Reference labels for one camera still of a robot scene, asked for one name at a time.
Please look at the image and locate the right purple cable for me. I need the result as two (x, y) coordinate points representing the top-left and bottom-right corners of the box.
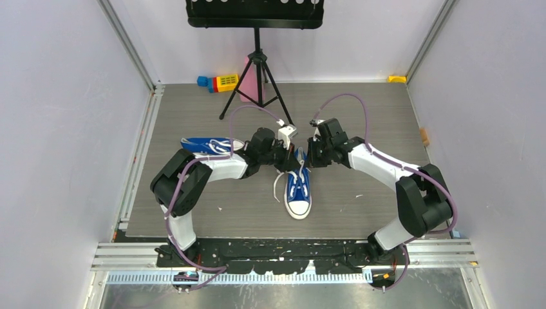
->
(310, 93), (459, 234)

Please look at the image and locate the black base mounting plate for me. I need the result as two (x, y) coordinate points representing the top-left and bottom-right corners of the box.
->
(155, 238), (407, 275)

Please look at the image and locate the colourful toy block phone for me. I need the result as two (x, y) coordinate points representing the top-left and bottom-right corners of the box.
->
(196, 74), (239, 93)

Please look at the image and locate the blue sneaker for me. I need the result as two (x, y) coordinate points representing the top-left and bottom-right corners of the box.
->
(273, 147), (312, 220)
(180, 137), (245, 156)

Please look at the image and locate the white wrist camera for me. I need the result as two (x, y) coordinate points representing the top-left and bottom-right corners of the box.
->
(310, 119), (324, 142)
(276, 119), (297, 150)

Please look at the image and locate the aluminium frame rail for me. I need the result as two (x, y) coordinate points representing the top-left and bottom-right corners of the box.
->
(91, 243), (163, 271)

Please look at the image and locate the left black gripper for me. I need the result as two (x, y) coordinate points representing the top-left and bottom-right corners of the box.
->
(259, 139), (301, 173)

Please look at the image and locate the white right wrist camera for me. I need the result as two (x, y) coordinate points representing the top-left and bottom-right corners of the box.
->
(310, 119), (324, 142)

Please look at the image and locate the yellow corner block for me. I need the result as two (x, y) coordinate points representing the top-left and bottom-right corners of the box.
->
(387, 75), (407, 84)

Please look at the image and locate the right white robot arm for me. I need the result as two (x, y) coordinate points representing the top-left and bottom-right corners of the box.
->
(306, 118), (456, 264)

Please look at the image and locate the small wooden block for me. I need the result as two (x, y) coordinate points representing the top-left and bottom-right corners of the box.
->
(419, 127), (430, 147)

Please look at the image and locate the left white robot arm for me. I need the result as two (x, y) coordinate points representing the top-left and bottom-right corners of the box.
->
(150, 124), (299, 267)

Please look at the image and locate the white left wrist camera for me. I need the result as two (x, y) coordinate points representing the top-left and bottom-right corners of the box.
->
(276, 119), (297, 150)

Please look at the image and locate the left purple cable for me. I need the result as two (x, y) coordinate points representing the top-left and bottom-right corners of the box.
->
(164, 104), (286, 274)

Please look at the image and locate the purple cable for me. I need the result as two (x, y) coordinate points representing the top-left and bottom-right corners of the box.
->
(164, 104), (286, 274)
(310, 93), (459, 234)

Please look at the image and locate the black music stand tripod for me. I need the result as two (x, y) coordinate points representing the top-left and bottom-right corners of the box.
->
(186, 0), (325, 124)

